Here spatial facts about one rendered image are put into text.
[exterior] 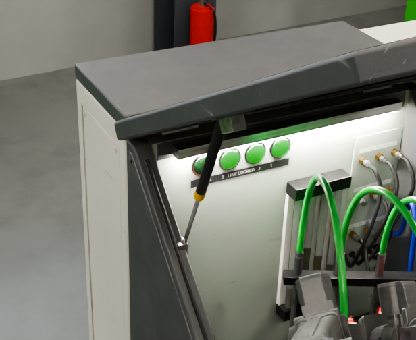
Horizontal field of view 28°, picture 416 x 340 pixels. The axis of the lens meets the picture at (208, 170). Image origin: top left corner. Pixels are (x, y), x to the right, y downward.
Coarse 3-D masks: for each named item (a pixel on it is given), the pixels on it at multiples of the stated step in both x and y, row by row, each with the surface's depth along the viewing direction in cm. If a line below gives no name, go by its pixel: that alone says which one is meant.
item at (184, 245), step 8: (216, 128) 128; (216, 136) 130; (216, 144) 131; (208, 152) 134; (216, 152) 133; (208, 160) 135; (208, 168) 136; (200, 176) 139; (208, 176) 138; (200, 184) 140; (208, 184) 140; (200, 192) 142; (200, 200) 144; (192, 216) 148; (184, 240) 155; (184, 248) 156
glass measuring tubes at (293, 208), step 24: (288, 192) 182; (336, 192) 187; (288, 216) 185; (312, 216) 186; (288, 240) 189; (312, 240) 193; (288, 264) 191; (312, 264) 196; (288, 288) 194; (288, 312) 196
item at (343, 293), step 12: (312, 180) 165; (324, 180) 157; (312, 192) 170; (336, 216) 149; (300, 228) 178; (336, 228) 148; (300, 240) 180; (336, 240) 147; (300, 252) 181; (336, 252) 146
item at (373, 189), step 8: (360, 192) 170; (368, 192) 168; (376, 192) 165; (384, 192) 163; (352, 200) 173; (392, 200) 161; (352, 208) 174; (400, 208) 159; (352, 216) 176; (408, 216) 158; (344, 224) 178; (344, 232) 179; (344, 240) 180; (344, 248) 182; (336, 264) 183; (336, 272) 184
